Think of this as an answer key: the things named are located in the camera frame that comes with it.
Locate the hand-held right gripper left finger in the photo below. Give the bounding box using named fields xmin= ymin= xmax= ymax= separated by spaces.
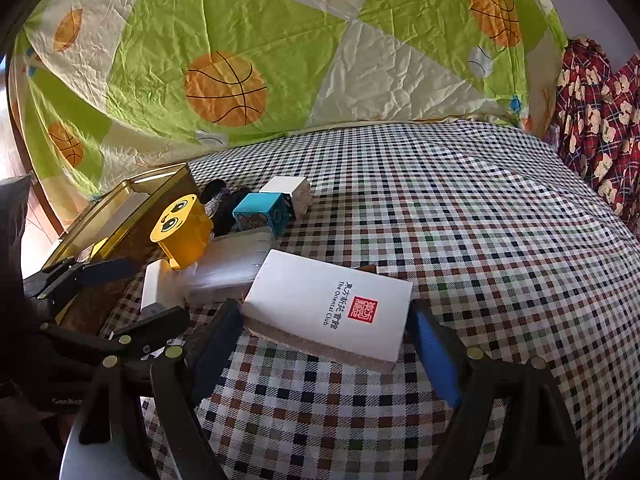
xmin=75 ymin=297 xmax=246 ymax=480

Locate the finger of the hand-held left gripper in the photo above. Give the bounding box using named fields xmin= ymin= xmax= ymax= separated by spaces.
xmin=39 ymin=305 xmax=192 ymax=361
xmin=22 ymin=256 xmax=138 ymax=306

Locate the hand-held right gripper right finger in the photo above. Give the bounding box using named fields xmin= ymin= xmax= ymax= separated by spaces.
xmin=405 ymin=299 xmax=586 ymax=480

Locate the white charger plug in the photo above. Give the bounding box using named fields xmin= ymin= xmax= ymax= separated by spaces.
xmin=140 ymin=259 xmax=187 ymax=320

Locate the gold metal tin box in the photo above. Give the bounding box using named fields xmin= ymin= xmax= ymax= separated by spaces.
xmin=37 ymin=162 xmax=203 ymax=338

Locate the yellow toy block with face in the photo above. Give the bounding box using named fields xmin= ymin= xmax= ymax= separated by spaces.
xmin=150 ymin=193 xmax=216 ymax=268

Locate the clear plastic packet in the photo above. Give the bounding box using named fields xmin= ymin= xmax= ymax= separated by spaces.
xmin=175 ymin=226 xmax=278 ymax=306

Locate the white box with red seal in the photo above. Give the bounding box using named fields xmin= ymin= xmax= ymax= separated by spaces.
xmin=240 ymin=248 xmax=414 ymax=375

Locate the black floral pouch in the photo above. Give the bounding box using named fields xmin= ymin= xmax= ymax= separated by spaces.
xmin=200 ymin=178 xmax=251 ymax=236

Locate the checkered tablecloth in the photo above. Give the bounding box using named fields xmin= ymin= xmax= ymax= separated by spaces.
xmin=97 ymin=120 xmax=640 ymax=480

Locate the blue toy block with bear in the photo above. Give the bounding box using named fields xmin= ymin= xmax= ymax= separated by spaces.
xmin=232 ymin=192 xmax=292 ymax=238

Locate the white toy block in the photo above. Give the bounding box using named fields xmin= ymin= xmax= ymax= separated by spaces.
xmin=258 ymin=176 xmax=313 ymax=221

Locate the red plaid bear cloth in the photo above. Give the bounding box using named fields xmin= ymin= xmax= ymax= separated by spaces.
xmin=550 ymin=37 xmax=640 ymax=241

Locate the basketball print green sheet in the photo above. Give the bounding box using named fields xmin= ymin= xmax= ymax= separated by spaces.
xmin=7 ymin=0 xmax=571 ymax=206

